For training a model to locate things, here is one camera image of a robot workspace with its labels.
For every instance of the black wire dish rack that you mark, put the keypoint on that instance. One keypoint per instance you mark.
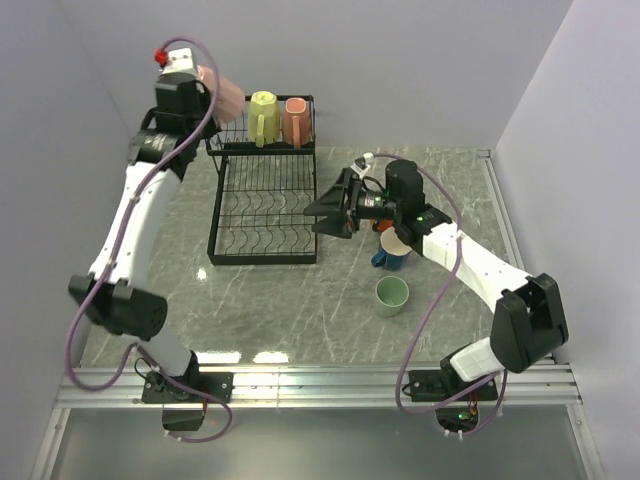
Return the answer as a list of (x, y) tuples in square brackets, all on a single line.
[(261, 194)]

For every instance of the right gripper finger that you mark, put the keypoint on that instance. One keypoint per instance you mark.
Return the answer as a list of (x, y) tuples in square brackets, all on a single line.
[(332, 226), (330, 204)]

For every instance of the yellow-green faceted mug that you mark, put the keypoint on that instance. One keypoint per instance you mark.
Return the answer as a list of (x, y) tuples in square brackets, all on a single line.
[(263, 119)]

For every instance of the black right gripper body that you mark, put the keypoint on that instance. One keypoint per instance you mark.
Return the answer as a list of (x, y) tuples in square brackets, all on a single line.
[(363, 205)]

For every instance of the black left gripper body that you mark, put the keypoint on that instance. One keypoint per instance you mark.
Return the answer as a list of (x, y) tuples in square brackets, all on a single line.
[(205, 107)]

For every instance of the light green tumbler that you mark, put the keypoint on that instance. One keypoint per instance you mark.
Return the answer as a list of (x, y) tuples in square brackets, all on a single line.
[(391, 295)]

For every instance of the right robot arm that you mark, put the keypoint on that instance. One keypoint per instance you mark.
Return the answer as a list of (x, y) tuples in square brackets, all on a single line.
[(528, 315)]

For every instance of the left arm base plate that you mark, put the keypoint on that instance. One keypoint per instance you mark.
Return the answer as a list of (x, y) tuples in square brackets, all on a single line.
[(157, 390)]

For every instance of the pale pink mug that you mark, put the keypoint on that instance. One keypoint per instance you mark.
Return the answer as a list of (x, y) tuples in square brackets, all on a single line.
[(231, 99)]

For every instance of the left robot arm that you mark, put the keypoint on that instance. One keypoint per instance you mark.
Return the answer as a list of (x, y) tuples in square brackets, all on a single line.
[(113, 293)]

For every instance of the salmon floral mug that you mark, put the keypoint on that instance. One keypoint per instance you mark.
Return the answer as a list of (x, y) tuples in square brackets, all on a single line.
[(296, 122)]

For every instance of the blue mug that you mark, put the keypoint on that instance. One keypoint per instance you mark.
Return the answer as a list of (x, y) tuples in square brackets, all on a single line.
[(392, 252)]

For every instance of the orange mug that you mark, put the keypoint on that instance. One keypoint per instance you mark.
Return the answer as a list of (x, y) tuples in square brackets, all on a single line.
[(380, 225)]

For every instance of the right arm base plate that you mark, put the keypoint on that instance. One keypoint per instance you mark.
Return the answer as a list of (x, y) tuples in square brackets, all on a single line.
[(434, 386)]

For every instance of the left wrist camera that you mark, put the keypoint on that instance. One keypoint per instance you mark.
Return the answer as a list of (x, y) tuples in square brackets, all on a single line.
[(176, 61)]

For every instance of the aluminium mounting rail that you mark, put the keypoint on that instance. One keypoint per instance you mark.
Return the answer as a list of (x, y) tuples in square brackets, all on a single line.
[(323, 422)]

